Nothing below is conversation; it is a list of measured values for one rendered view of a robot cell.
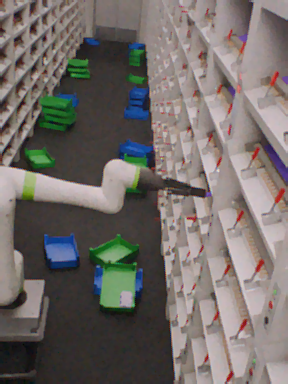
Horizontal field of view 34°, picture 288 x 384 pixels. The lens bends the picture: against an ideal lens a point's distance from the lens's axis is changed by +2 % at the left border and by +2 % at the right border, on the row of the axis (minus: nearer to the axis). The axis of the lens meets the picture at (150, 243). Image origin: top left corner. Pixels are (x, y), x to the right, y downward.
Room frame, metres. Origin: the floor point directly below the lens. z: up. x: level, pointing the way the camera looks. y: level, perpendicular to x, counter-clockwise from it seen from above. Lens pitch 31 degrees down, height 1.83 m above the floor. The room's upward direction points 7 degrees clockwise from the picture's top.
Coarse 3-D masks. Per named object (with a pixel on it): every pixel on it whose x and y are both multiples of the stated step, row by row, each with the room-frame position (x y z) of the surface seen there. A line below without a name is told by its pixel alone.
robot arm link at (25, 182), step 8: (0, 168) 1.69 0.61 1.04; (8, 168) 1.71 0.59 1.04; (8, 176) 1.66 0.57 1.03; (16, 176) 1.68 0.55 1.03; (24, 176) 1.69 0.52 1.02; (32, 176) 1.71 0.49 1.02; (16, 184) 1.66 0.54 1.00; (24, 184) 1.67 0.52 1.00; (32, 184) 1.68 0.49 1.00; (16, 192) 1.66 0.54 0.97; (24, 192) 1.66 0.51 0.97; (32, 192) 1.67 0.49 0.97; (24, 200) 1.69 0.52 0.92; (32, 200) 1.69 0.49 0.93
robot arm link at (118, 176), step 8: (120, 160) 1.80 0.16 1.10; (104, 168) 1.78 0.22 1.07; (112, 168) 1.75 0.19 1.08; (120, 168) 1.76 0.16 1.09; (128, 168) 1.77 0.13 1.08; (136, 168) 1.79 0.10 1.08; (104, 176) 1.77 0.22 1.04; (112, 176) 1.74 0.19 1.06; (120, 176) 1.74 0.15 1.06; (128, 176) 1.75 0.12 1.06; (136, 176) 1.76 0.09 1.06; (104, 184) 1.76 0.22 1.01; (112, 184) 1.74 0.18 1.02; (120, 184) 1.75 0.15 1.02; (128, 184) 1.75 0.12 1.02; (136, 184) 1.75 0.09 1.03; (112, 192) 1.74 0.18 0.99; (120, 192) 1.75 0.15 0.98
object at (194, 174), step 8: (200, 168) 2.16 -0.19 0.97; (192, 176) 2.15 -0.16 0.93; (200, 176) 2.14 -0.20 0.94; (192, 184) 2.10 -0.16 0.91; (200, 184) 2.08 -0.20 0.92; (200, 200) 1.92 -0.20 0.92; (200, 208) 1.84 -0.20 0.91; (200, 216) 1.77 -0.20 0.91; (200, 224) 1.71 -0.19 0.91; (208, 224) 1.70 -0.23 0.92
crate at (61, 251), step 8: (48, 240) 2.81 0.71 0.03; (56, 240) 2.83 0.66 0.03; (64, 240) 2.84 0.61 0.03; (72, 240) 2.85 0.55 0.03; (48, 248) 2.75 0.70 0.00; (56, 248) 2.76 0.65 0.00; (64, 248) 2.78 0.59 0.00; (72, 248) 2.79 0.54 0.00; (48, 256) 2.58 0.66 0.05; (56, 256) 2.67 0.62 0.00; (64, 256) 2.68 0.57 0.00; (72, 256) 2.69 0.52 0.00; (48, 264) 2.53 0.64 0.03; (56, 264) 2.54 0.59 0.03; (64, 264) 2.55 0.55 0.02; (72, 264) 2.57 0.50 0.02
